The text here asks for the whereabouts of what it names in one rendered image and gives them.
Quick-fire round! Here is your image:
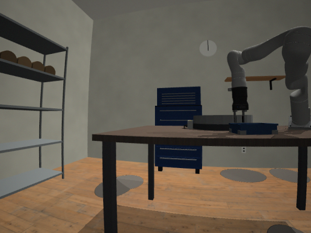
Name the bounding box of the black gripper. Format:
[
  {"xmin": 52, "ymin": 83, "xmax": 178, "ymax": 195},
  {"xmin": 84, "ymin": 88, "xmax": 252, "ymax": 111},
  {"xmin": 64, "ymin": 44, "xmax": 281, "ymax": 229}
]
[{"xmin": 228, "ymin": 77, "xmax": 249, "ymax": 123}]

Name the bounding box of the blue crate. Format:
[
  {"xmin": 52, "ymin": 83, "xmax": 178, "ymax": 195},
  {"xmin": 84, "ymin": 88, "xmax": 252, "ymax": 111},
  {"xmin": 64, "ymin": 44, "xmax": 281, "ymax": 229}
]
[{"xmin": 229, "ymin": 123, "xmax": 279, "ymax": 135}]

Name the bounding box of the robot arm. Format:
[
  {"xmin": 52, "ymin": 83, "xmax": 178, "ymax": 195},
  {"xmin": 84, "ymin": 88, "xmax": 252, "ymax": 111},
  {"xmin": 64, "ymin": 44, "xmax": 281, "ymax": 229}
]
[{"xmin": 227, "ymin": 26, "xmax": 311, "ymax": 126}]

